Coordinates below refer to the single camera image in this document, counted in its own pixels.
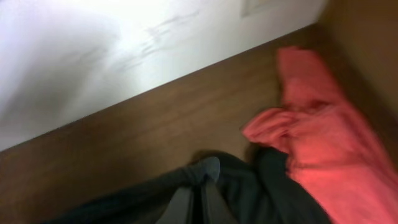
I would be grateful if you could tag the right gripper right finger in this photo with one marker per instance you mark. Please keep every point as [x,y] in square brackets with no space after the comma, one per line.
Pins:
[215,209]

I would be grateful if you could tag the dark green t-shirt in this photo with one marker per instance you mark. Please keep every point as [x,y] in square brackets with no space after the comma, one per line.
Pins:
[146,202]

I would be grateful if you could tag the black garment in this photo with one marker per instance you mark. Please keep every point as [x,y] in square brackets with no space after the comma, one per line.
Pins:
[262,192]

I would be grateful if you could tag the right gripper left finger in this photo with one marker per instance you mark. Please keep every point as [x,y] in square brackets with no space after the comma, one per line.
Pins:
[179,209]

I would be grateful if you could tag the red t-shirt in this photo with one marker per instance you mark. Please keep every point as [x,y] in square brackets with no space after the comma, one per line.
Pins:
[333,152]

